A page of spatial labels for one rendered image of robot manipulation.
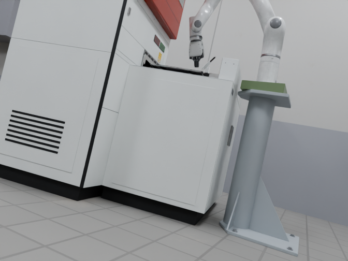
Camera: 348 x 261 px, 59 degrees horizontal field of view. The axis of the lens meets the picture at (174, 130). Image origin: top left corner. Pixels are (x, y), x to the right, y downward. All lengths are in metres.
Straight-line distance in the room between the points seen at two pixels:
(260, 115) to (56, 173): 1.21
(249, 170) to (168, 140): 0.52
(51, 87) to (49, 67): 0.12
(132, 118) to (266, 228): 1.01
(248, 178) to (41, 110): 1.25
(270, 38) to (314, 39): 1.77
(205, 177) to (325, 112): 2.09
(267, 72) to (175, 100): 0.60
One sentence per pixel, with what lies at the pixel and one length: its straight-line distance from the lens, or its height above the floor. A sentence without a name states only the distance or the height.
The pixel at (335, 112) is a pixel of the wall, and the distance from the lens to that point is 3.53.
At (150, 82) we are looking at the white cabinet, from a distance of 1.81.
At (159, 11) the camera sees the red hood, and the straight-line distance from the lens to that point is 2.12.
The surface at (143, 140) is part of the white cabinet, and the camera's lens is 1.77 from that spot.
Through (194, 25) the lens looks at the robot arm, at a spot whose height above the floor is 1.18.
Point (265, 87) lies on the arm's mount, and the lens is 1.84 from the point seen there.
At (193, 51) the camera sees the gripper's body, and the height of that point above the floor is 1.05.
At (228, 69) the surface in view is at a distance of 1.80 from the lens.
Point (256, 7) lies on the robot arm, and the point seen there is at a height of 1.37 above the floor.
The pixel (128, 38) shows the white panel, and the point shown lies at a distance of 1.84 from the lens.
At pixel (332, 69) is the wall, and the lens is 3.64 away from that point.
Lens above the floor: 0.41
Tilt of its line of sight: 2 degrees up
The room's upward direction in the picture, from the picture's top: 13 degrees clockwise
